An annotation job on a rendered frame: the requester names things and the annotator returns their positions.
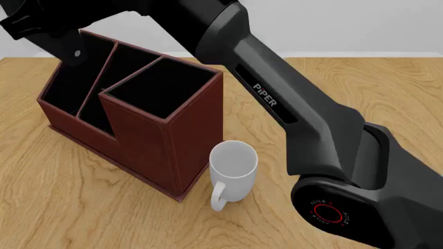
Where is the white ceramic mug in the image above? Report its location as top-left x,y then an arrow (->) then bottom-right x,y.
208,140 -> 260,212

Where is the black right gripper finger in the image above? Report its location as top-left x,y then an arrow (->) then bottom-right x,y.
26,28 -> 85,68

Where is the red-brown desk caddy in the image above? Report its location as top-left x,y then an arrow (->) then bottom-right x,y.
36,29 -> 224,203

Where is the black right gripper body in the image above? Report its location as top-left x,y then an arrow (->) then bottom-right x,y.
0,0 -> 108,42

